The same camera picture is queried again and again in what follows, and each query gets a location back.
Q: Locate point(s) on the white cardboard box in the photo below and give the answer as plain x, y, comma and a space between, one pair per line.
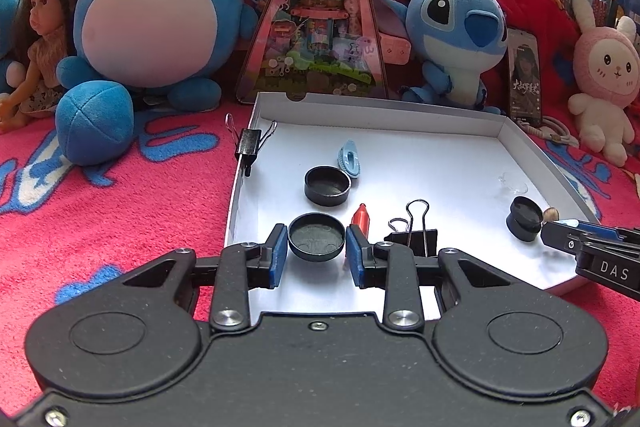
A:
425, 157

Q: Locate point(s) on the black smartphone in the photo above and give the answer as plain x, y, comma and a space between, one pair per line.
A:
525, 77

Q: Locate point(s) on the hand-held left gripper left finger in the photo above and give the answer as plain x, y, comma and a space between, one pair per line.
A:
280, 257

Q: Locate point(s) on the small pink box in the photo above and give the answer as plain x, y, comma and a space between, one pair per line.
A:
395, 49

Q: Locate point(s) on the black binder clip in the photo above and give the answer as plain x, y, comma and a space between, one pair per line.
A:
248, 142
412, 239

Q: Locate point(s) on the blue robot cat plush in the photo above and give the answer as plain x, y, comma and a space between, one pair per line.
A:
7, 7

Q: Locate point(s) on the brown haired doll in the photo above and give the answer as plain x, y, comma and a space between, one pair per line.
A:
45, 17

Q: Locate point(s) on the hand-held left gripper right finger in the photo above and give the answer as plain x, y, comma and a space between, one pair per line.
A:
355, 257

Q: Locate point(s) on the blue round mouse plush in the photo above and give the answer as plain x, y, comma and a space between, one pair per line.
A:
150, 32

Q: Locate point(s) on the pink bunny plush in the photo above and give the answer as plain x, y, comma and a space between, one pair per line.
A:
607, 67

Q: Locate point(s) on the red cartoon print blanket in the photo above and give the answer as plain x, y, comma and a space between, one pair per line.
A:
150, 207

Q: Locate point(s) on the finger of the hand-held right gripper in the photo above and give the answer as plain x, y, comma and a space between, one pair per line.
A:
557, 234

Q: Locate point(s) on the light blue plastic clip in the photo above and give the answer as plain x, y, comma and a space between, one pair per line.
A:
350, 159
567, 222

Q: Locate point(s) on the black shallow round lid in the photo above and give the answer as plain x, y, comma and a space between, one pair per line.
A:
316, 242

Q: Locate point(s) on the blue alien plush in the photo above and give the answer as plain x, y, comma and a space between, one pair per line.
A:
450, 22

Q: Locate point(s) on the pink triangular toy box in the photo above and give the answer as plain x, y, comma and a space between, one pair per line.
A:
320, 32

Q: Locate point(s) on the black round cap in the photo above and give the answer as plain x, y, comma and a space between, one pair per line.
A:
522, 224
327, 192

